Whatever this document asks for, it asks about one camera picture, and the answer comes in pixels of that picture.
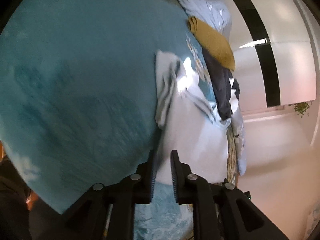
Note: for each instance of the light blue floral duvet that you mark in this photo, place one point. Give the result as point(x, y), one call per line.
point(210, 2)

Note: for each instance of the white garment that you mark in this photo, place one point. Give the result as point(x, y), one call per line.
point(233, 102)

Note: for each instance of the person's dark clothing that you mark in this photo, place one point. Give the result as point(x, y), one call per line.
point(12, 205)

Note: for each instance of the dark grey garment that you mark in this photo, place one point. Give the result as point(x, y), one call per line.
point(217, 80)

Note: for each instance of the green floral bed blanket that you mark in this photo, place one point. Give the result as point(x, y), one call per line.
point(75, 80)

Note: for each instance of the green plant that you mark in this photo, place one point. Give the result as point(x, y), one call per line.
point(302, 108)

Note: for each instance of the light blue sweatshirt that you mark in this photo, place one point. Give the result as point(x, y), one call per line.
point(195, 140)

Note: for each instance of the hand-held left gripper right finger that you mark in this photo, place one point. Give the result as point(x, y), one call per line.
point(175, 180)

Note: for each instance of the white wardrobe with black stripe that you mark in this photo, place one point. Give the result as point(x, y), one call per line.
point(287, 67)

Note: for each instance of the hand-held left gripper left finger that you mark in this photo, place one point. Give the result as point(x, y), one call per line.
point(153, 180)

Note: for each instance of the mustard knitted sweater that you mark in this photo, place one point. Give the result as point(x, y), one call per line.
point(212, 40)

